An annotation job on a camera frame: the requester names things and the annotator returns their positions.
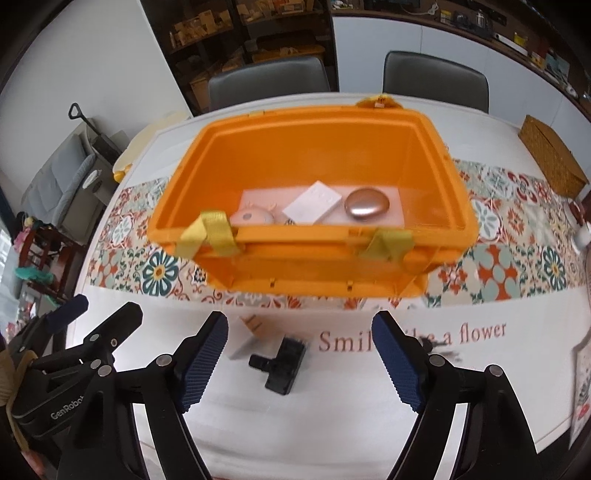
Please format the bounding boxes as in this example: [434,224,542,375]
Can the rose gold oval case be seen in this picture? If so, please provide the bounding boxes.
[344,186,391,221]

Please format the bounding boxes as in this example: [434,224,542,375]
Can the dark wooden glass cabinet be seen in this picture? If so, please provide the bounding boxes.
[141,0,338,116]

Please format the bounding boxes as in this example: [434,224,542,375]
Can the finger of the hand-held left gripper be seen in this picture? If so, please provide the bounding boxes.
[68,302,144,376]
[6,294,89,357]

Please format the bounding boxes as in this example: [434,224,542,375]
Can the pink round night lamp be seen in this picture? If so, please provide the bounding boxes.
[229,208,275,227]

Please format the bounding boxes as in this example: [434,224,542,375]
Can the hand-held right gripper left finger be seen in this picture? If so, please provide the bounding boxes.
[58,311,229,480]

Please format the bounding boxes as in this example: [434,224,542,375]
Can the white small cup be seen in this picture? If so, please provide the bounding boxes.
[573,220,591,256]

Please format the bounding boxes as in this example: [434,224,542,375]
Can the white tower fan heater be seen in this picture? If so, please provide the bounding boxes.
[83,168,112,206]

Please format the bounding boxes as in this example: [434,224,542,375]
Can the dark wooden wall shelf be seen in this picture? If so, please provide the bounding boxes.
[330,0,591,107]

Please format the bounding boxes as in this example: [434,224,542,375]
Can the pink plush toy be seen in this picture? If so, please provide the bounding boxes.
[13,213,47,252]

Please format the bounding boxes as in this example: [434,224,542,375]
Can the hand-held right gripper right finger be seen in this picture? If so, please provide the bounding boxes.
[372,311,539,480]

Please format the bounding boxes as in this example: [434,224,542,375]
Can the grey sofa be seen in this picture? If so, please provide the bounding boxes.
[21,134,100,232]

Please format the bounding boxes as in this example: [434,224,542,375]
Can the white tablecloth with tile pattern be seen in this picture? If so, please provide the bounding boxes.
[69,88,591,462]

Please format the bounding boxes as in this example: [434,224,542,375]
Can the teal cloth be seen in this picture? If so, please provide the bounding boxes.
[15,265,54,286]

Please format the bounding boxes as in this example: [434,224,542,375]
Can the white rectangular plastic case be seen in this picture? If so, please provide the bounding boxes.
[281,181,343,225]

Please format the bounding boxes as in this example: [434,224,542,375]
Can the white plug charger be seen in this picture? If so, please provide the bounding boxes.
[229,315,264,361]

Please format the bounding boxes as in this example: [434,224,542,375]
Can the woven brown tissue box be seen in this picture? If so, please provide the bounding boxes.
[517,115,591,197]

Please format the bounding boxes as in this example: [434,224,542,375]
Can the grey dining chair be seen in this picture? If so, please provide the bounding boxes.
[382,51,490,114]
[208,56,331,112]

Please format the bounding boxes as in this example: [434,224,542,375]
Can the dark wooden high chair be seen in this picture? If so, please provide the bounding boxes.
[14,226,86,305]

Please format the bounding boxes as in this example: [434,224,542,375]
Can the upright vacuum cleaner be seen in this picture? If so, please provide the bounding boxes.
[68,102,121,171]

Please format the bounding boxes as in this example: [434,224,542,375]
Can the orange plastic crate yellow straps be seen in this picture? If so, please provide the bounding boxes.
[147,96,476,298]

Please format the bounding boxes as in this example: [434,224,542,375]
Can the yellow chair cream cushion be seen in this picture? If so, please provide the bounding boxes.
[113,111,192,183]

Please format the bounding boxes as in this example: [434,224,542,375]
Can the black clip mount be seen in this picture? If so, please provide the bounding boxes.
[249,336,308,395]

